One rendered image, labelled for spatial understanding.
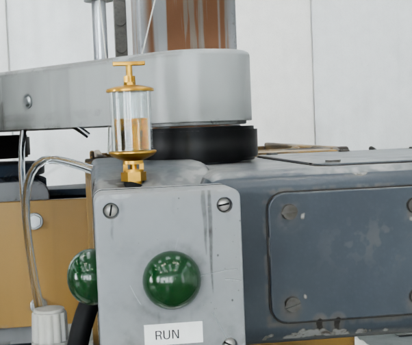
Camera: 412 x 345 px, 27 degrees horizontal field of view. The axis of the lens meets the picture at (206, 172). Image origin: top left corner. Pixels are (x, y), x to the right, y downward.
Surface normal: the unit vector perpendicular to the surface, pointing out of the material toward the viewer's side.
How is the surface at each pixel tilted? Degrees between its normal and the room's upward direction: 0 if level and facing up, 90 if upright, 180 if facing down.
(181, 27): 90
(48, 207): 90
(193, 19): 90
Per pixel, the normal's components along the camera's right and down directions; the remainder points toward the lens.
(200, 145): 0.05, 0.05
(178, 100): -0.30, 0.06
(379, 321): 0.14, 0.24
